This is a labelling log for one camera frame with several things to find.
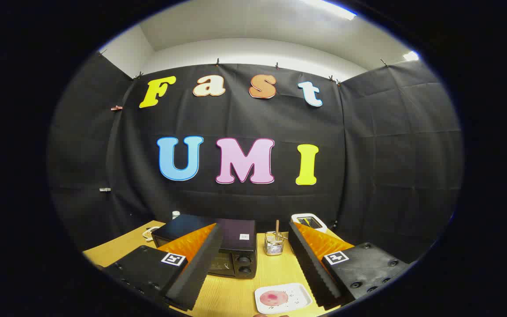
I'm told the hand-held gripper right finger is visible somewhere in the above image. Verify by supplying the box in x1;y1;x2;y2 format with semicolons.
288;221;412;309

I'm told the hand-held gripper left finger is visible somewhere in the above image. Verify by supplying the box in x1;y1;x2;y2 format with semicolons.
102;223;224;312

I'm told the white square plate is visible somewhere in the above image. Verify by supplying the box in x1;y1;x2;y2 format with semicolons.
254;283;312;315

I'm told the black toaster oven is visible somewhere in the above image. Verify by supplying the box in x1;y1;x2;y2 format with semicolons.
151;214;257;279

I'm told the pink ham slice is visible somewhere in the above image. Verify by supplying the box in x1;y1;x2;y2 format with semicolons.
259;291;289;307

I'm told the white bread toaster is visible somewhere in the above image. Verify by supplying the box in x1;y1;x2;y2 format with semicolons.
291;214;328;234

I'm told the metal wire utensil holder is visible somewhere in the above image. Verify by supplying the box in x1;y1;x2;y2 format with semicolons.
265;232;286;256

